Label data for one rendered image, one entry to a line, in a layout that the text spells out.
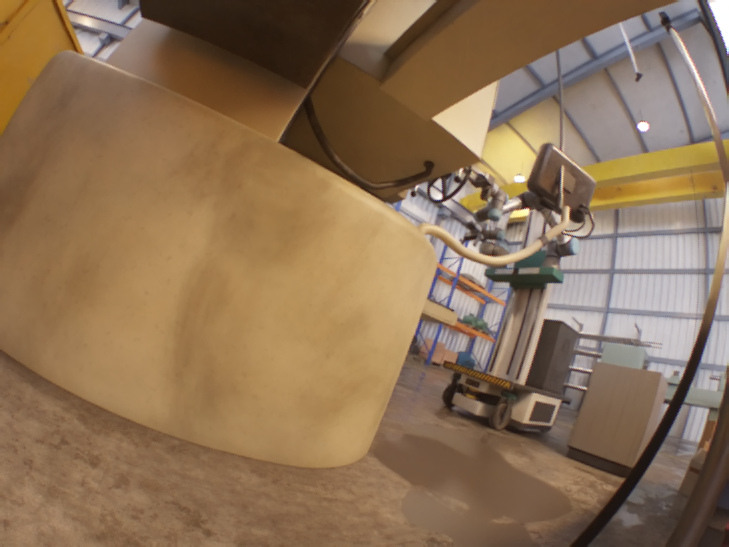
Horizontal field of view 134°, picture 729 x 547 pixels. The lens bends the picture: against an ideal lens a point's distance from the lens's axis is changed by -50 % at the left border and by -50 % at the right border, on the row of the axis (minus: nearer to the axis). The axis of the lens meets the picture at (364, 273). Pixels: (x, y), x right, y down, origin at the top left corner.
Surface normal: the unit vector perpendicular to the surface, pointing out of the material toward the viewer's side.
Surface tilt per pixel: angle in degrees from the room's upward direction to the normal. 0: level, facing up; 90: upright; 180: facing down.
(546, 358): 90
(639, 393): 90
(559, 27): 180
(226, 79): 90
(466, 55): 180
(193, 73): 90
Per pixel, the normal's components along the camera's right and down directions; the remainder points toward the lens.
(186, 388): 0.44, 0.00
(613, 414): -0.83, -0.39
